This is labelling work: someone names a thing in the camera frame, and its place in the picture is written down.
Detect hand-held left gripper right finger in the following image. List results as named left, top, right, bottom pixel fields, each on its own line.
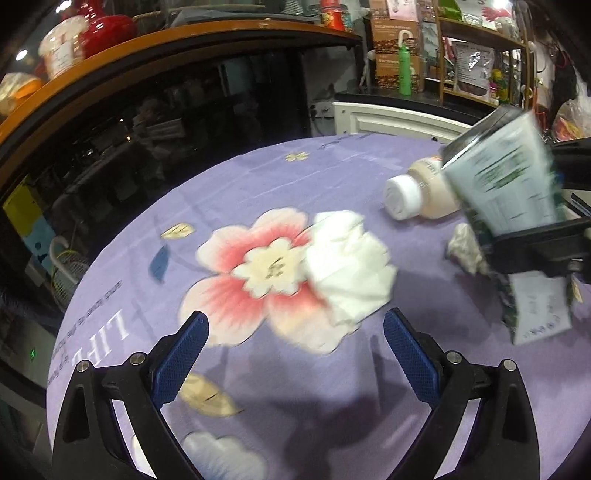
left=384, top=309, right=541, bottom=480

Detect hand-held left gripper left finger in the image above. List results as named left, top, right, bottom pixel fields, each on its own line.
left=51, top=311, right=209, bottom=480

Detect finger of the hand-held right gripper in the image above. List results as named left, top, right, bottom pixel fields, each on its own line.
left=489, top=217, right=591, bottom=278
left=547, top=138, right=591, bottom=190

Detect green and white carton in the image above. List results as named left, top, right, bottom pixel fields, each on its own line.
left=438, top=104, right=573, bottom=344

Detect large white tissue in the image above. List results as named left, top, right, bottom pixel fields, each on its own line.
left=305, top=210, right=399, bottom=328

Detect clear plastic bag red contents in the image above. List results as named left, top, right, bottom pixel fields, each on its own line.
left=551, top=97, right=591, bottom=144

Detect small crumpled white tissue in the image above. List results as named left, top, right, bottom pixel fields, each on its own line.
left=445, top=222, right=490, bottom=275

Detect green and yellow bottle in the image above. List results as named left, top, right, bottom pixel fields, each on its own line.
left=489, top=69, right=511, bottom=104

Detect beige bottle with white cap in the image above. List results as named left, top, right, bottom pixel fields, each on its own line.
left=383, top=156, right=462, bottom=221

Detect packet with white label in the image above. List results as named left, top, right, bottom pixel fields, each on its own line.
left=452, top=41, right=495, bottom=100

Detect wooden shelf rack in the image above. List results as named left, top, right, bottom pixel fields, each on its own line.
left=434, top=0, right=532, bottom=109

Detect purple floral tablecloth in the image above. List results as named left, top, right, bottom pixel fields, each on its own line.
left=46, top=134, right=591, bottom=480

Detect green packet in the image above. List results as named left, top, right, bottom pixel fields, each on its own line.
left=436, top=0, right=465, bottom=21

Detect brown box with hook picture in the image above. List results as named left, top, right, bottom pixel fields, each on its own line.
left=370, top=17, right=421, bottom=57
left=374, top=53, right=424, bottom=92

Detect yellow and blue card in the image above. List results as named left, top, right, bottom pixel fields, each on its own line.
left=2, top=185, right=51, bottom=264

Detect pink printed card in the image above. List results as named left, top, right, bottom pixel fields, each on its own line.
left=387, top=0, right=421, bottom=21

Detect red can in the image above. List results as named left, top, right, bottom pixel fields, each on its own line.
left=321, top=0, right=347, bottom=32

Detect beige and orange snack bag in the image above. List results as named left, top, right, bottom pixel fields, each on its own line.
left=0, top=71, right=44, bottom=116

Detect wooden edged display counter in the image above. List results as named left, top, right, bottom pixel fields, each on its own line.
left=0, top=21, right=363, bottom=287

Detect lidded plastic dessert cup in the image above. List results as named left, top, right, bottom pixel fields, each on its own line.
left=38, top=18, right=88, bottom=79

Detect red vase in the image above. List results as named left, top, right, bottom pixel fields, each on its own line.
left=81, top=0, right=137, bottom=58

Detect white wire fan guard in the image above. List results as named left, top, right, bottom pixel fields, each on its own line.
left=48, top=235, right=90, bottom=310

